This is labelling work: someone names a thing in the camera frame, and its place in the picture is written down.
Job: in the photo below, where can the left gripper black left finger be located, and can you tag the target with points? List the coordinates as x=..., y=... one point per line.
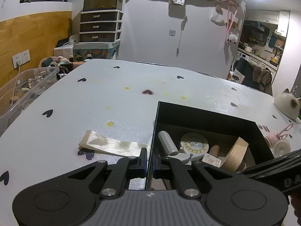
x=124, y=170

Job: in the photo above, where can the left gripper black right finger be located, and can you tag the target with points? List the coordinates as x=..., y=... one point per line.
x=176, y=173

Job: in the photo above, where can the white suction cup hook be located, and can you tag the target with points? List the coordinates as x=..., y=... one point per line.
x=281, y=148

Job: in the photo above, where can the wooden stamp block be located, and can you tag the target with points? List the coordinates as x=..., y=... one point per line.
x=211, y=157

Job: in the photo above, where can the wooden tape roll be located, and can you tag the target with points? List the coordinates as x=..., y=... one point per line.
x=235, y=156

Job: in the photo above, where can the black storage box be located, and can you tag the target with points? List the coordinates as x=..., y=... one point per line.
x=218, y=129

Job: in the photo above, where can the grey cylinder tube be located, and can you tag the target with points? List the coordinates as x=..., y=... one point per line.
x=167, y=143

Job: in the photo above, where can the pink scissors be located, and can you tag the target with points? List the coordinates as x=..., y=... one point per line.
x=283, y=134

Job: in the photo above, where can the pink round small object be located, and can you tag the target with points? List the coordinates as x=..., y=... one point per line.
x=271, y=140

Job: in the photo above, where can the round cream tape measure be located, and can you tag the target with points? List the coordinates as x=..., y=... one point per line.
x=195, y=145

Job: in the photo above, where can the cream satin ribbon strip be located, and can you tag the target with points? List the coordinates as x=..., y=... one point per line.
x=96, y=142

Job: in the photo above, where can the white cat shaped lamp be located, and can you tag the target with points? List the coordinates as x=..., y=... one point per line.
x=288, y=104

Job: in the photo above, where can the dark chair with clothes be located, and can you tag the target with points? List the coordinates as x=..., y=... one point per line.
x=252, y=75

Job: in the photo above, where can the teal patterned storage box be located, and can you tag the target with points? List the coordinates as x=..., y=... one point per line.
x=81, y=51

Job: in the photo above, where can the clear plastic storage bin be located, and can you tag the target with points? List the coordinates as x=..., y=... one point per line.
x=22, y=90

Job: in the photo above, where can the white three drawer cabinet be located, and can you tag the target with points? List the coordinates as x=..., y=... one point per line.
x=101, y=26

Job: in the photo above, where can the white plush wall toy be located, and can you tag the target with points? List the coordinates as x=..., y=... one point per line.
x=232, y=38

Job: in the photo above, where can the white double wall socket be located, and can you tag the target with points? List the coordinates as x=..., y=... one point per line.
x=21, y=58

